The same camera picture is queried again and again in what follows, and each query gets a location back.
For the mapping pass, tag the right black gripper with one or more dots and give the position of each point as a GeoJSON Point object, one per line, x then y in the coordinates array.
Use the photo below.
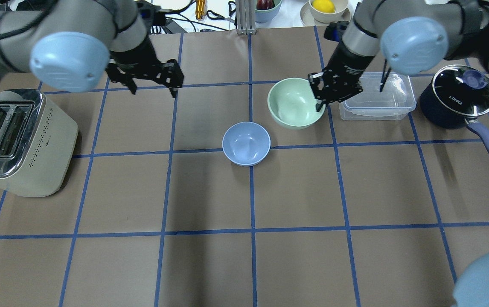
{"type": "Point", "coordinates": [347, 62]}

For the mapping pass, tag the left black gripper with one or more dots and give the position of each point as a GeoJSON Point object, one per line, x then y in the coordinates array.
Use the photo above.
{"type": "Point", "coordinates": [135, 54]}

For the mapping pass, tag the green bowl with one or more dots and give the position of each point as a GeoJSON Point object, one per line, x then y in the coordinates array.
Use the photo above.
{"type": "Point", "coordinates": [291, 103]}

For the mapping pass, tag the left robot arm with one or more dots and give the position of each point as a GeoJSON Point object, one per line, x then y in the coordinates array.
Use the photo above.
{"type": "Point", "coordinates": [71, 43]}

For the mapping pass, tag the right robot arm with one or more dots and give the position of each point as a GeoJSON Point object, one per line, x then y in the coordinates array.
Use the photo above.
{"type": "Point", "coordinates": [414, 36]}

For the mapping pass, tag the beige bowl with lemon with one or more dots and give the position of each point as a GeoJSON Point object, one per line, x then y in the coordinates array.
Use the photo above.
{"type": "Point", "coordinates": [323, 12]}

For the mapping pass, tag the blue bowl with fruit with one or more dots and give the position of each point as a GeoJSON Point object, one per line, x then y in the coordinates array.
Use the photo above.
{"type": "Point", "coordinates": [266, 10]}

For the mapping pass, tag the clear plastic container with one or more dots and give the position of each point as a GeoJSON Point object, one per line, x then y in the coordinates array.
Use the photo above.
{"type": "Point", "coordinates": [394, 102]}

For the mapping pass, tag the black scissors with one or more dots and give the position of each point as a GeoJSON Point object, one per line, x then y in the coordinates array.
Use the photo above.
{"type": "Point", "coordinates": [231, 11]}

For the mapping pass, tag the blue pot with glass lid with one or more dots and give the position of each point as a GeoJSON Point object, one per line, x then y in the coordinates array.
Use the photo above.
{"type": "Point", "coordinates": [455, 98]}

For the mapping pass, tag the cream silver toaster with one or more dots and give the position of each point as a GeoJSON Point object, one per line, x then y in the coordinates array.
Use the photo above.
{"type": "Point", "coordinates": [37, 141]}

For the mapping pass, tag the orange handled tool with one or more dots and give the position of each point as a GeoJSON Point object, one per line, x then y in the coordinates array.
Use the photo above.
{"type": "Point", "coordinates": [200, 9]}

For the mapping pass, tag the aluminium frame post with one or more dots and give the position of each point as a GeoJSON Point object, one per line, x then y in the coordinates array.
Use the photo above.
{"type": "Point", "coordinates": [245, 17]}

